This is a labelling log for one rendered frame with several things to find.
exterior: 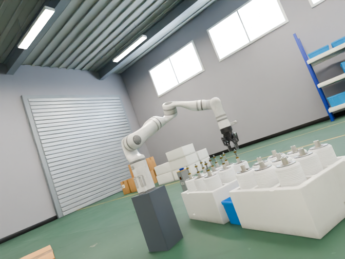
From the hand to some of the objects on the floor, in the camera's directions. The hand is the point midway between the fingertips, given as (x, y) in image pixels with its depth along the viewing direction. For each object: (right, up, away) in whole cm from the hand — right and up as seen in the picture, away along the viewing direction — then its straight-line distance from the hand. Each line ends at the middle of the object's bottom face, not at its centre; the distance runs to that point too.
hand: (233, 148), depth 153 cm
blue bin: (+5, -33, -24) cm, 41 cm away
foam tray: (-3, -38, +1) cm, 38 cm away
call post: (-21, -48, +23) cm, 57 cm away
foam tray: (+19, -25, -46) cm, 56 cm away
